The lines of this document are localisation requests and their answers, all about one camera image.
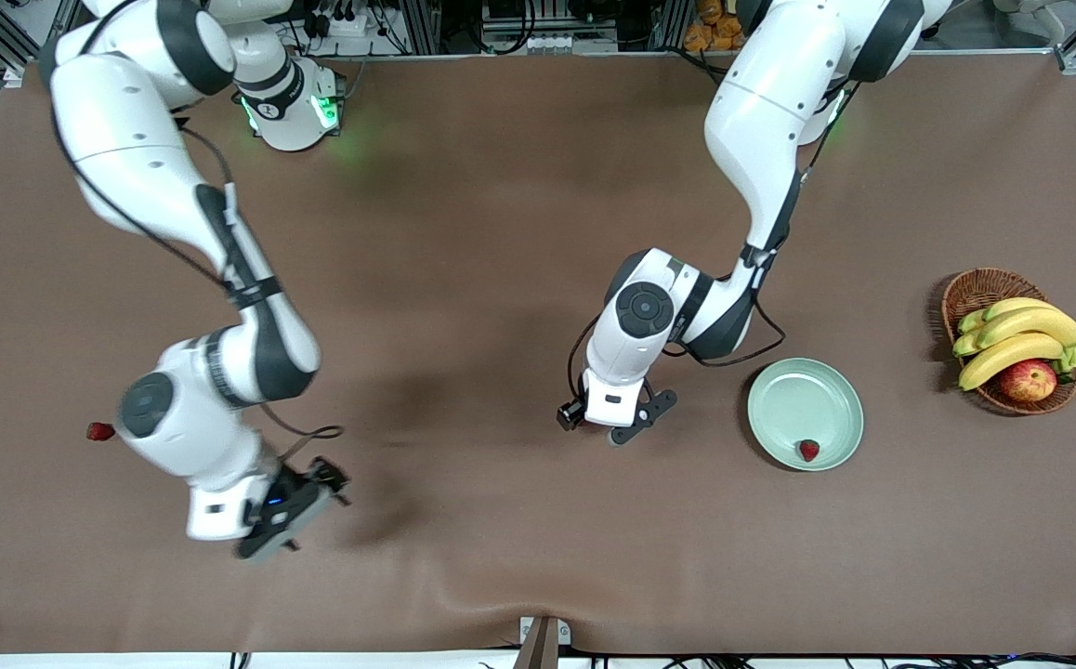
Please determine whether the pale green round plate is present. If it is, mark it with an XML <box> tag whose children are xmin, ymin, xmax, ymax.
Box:
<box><xmin>747</xmin><ymin>358</ymin><xmax>865</xmax><ymax>472</ymax></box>

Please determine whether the large table cover mat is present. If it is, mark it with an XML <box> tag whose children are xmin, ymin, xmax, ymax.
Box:
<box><xmin>0</xmin><ymin>51</ymin><xmax>1076</xmax><ymax>656</ymax></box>

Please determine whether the orange bread rolls pile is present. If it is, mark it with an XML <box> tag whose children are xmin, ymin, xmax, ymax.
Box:
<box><xmin>684</xmin><ymin>0</ymin><xmax>745</xmax><ymax>52</ymax></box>

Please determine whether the brown wicker basket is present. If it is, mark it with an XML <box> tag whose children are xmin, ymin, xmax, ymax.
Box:
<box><xmin>940</xmin><ymin>268</ymin><xmax>1076</xmax><ymax>416</ymax></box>

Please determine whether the yellow banana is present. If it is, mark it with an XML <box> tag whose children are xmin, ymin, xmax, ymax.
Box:
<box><xmin>958</xmin><ymin>296</ymin><xmax>1057</xmax><ymax>335</ymax></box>
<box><xmin>953</xmin><ymin>306</ymin><xmax>1076</xmax><ymax>359</ymax></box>
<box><xmin>957</xmin><ymin>332</ymin><xmax>1066</xmax><ymax>392</ymax></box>

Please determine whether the white power strip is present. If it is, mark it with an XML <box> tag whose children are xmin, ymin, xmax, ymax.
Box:
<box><xmin>315</xmin><ymin>7</ymin><xmax>370</xmax><ymax>40</ymax></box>

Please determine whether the red apple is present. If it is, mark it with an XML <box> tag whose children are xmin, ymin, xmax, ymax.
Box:
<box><xmin>999</xmin><ymin>359</ymin><xmax>1058</xmax><ymax>404</ymax></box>

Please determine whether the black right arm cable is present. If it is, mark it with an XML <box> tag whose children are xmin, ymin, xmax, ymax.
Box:
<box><xmin>47</xmin><ymin>19</ymin><xmax>346</xmax><ymax>463</ymax></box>

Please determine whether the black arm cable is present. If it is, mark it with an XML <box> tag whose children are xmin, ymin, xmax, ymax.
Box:
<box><xmin>47</xmin><ymin>19</ymin><xmax>346</xmax><ymax>463</ymax></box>
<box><xmin>564</xmin><ymin>79</ymin><xmax>859</xmax><ymax>402</ymax></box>

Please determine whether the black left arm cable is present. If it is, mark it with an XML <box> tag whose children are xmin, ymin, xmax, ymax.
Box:
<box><xmin>564</xmin><ymin>79</ymin><xmax>859</xmax><ymax>402</ymax></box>

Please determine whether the wooden post with bracket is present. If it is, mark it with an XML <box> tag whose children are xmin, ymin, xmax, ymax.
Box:
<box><xmin>513</xmin><ymin>615</ymin><xmax>572</xmax><ymax>669</ymax></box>

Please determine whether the aluminium frame post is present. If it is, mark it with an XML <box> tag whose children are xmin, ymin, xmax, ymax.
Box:
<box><xmin>403</xmin><ymin>0</ymin><xmax>442</xmax><ymax>55</ymax></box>
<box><xmin>652</xmin><ymin>0</ymin><xmax>693</xmax><ymax>52</ymax></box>

